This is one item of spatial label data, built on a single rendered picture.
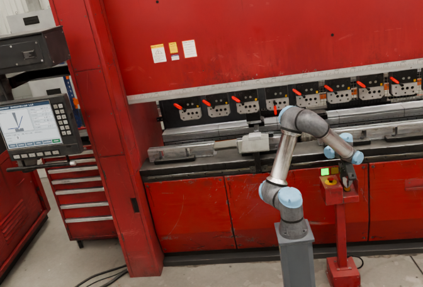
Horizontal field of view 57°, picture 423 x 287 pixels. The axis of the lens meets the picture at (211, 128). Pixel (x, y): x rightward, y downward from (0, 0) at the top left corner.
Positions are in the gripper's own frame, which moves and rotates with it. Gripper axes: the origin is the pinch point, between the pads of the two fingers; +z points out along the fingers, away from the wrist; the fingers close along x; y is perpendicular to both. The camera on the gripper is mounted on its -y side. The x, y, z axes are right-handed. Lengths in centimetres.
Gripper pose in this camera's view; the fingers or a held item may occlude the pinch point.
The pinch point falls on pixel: (347, 186)
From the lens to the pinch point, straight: 256.8
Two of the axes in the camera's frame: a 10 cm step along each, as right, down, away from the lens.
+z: 1.6, 8.9, 4.3
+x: -9.9, 1.4, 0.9
